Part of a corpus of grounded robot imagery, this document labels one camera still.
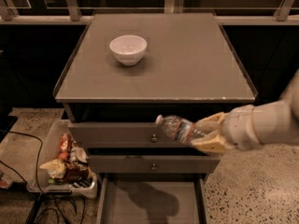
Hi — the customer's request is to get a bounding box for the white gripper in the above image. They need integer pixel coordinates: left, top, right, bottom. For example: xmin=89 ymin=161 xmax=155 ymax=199
xmin=191 ymin=105 xmax=262 ymax=154

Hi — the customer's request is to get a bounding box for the clear plastic water bottle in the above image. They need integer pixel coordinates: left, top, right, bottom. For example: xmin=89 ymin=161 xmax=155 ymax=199
xmin=155 ymin=115 xmax=206 ymax=145

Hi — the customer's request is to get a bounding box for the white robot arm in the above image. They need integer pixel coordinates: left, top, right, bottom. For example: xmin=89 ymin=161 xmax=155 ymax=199
xmin=191 ymin=70 xmax=299 ymax=153

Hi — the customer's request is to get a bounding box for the top grey drawer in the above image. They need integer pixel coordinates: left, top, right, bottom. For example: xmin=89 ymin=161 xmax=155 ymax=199
xmin=68 ymin=122 xmax=186 ymax=148

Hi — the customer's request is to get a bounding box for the grey drawer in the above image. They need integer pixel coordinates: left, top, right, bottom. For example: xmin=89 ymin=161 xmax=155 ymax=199
xmin=89 ymin=155 xmax=220 ymax=174
xmin=68 ymin=122 xmax=186 ymax=148
xmin=96 ymin=174 xmax=210 ymax=224

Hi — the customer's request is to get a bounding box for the grey drawer cabinet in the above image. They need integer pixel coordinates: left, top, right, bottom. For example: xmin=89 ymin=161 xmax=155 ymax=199
xmin=52 ymin=12 xmax=259 ymax=224

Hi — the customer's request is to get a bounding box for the middle grey drawer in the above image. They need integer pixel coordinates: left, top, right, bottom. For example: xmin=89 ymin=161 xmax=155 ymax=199
xmin=89 ymin=155 xmax=220 ymax=174

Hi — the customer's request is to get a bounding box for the bottom grey drawer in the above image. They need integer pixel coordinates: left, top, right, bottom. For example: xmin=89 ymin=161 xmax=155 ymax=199
xmin=96 ymin=174 xmax=210 ymax=224

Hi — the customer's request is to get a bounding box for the white ceramic bowl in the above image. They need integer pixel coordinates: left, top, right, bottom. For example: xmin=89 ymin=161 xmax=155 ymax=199
xmin=109 ymin=35 xmax=148 ymax=66

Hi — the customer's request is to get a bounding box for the brown snack packet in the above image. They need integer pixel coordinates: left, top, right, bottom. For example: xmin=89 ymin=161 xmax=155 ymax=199
xmin=63 ymin=163 xmax=91 ymax=183

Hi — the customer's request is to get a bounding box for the red snack bag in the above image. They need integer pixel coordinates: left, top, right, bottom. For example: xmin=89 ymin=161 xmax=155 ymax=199
xmin=60 ymin=133 xmax=72 ymax=152

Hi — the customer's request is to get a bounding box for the red apple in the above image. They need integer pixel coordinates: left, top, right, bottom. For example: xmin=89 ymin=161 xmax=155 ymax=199
xmin=57 ymin=152 xmax=69 ymax=161

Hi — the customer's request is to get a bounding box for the clear plastic storage bin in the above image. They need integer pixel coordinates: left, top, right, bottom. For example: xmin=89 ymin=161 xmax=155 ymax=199
xmin=27 ymin=119 xmax=97 ymax=199

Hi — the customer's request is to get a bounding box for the yellow snack bag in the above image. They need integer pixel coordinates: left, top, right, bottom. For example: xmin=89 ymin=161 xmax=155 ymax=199
xmin=40 ymin=159 xmax=66 ymax=179

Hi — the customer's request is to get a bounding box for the metal window railing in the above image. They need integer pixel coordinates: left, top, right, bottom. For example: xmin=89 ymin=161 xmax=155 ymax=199
xmin=0 ymin=0 xmax=299 ymax=26

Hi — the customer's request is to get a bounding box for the black floor cable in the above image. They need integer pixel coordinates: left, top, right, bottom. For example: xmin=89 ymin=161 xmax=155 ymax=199
xmin=0 ymin=128 xmax=87 ymax=224

